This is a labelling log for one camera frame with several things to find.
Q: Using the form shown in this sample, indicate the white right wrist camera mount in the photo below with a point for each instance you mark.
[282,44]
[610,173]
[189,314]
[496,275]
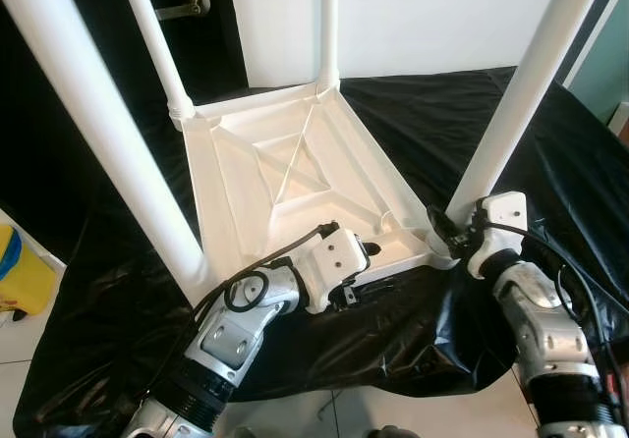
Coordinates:
[501,217]

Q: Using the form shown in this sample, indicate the white plastic table leg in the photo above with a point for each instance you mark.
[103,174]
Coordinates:
[88,114]
[328,21]
[536,75]
[152,35]

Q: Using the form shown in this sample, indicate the dark grey wall post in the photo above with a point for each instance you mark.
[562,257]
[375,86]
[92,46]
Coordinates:
[607,6]

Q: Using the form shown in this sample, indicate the grey robot right foot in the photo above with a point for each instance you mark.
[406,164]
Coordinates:
[395,432]

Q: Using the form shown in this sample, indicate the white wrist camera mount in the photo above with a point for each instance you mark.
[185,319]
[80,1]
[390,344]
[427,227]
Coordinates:
[501,217]
[334,256]

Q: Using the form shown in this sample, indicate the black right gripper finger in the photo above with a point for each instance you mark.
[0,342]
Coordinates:
[442,227]

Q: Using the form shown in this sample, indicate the white board panel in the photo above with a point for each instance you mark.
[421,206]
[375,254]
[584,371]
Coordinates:
[423,21]

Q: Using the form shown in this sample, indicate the white brown cabinet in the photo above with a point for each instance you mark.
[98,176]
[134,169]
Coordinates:
[621,124]

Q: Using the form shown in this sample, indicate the yellow box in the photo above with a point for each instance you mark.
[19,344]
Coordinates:
[25,281]

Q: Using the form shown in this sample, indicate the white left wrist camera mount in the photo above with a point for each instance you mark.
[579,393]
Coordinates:
[334,256]

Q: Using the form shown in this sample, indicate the black plastic table cover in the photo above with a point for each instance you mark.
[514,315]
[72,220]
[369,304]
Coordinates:
[442,134]

